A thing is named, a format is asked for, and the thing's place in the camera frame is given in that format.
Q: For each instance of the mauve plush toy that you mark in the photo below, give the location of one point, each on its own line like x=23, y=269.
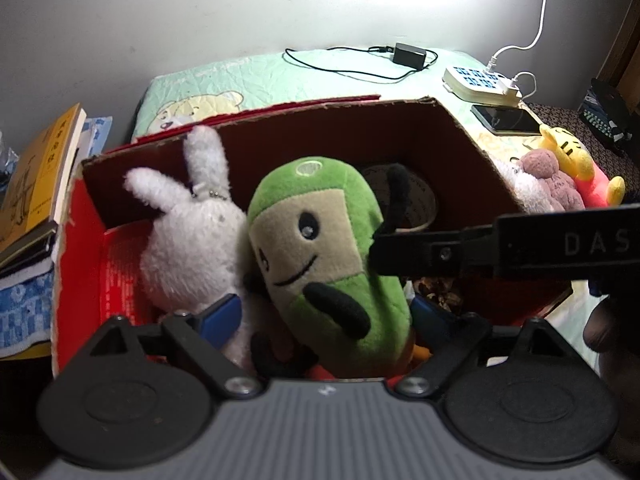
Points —
x=555, y=180

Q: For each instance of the yellow book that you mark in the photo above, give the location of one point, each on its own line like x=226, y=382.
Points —
x=35, y=180

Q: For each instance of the brown tape roll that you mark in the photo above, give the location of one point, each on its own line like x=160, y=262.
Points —
x=425, y=200

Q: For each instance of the black power adapter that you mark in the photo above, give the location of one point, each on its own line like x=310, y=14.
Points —
x=410, y=55

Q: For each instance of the black striped cloth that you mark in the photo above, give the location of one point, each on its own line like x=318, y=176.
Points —
x=607, y=107

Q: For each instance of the green plush toy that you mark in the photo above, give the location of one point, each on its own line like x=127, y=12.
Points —
x=320, y=210

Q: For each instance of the white and blue power strip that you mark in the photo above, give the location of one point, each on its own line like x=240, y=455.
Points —
x=472, y=80

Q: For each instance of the blue paper booklet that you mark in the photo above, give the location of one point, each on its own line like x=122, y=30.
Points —
x=97, y=135

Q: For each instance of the black smartphone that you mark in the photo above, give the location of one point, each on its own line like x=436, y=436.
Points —
x=507, y=119

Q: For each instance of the white bunny plush toy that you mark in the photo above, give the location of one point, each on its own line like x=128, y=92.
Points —
x=185, y=240

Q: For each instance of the yellow tiger plush toy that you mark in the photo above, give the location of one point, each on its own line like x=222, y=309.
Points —
x=595, y=175

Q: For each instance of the orange toy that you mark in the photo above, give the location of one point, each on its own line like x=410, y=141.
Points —
x=421, y=352

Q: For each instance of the printed mint and yellow blanket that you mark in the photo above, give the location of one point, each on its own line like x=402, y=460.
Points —
x=225, y=75

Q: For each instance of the stack of dark notebooks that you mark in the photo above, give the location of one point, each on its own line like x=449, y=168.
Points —
x=27, y=250

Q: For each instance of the dark wooden cabinet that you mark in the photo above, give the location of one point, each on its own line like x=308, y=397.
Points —
x=625, y=45

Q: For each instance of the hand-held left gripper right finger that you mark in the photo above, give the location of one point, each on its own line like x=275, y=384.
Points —
x=429, y=316

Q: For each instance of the person's right hand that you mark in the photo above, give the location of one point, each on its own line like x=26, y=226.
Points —
x=607, y=327

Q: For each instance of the blue checkered towel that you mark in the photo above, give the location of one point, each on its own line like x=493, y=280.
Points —
x=22, y=310

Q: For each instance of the brown patterned item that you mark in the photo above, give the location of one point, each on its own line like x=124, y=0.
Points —
x=440, y=292

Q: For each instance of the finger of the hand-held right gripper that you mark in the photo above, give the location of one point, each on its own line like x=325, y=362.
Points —
x=435, y=252

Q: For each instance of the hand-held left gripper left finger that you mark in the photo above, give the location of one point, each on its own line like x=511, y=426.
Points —
x=220, y=317

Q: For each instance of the red cardboard box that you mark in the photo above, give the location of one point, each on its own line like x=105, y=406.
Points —
x=82, y=260

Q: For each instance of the white charger plug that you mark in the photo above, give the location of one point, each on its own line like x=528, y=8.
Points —
x=511, y=87

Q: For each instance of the white fluffy plush toy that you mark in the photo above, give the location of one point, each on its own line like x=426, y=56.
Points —
x=525, y=187

